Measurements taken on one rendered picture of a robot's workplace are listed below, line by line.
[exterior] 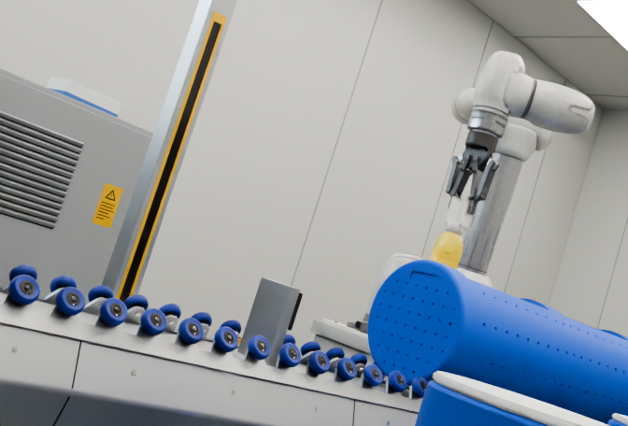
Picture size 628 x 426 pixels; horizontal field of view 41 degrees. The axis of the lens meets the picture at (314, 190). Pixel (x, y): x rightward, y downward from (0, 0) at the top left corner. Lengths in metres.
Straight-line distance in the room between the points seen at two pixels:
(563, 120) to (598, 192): 5.65
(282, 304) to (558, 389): 0.84
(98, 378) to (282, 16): 3.90
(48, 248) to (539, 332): 1.63
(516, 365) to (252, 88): 3.22
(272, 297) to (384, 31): 4.14
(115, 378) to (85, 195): 1.65
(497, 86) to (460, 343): 0.63
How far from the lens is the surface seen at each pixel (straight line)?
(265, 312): 1.66
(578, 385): 2.25
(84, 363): 1.35
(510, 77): 2.10
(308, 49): 5.20
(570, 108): 2.12
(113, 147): 2.99
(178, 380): 1.44
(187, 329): 1.44
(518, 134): 2.64
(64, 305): 1.32
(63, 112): 2.90
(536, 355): 2.07
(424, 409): 1.14
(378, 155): 5.69
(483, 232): 2.65
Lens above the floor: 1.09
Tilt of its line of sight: 6 degrees up
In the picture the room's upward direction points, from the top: 18 degrees clockwise
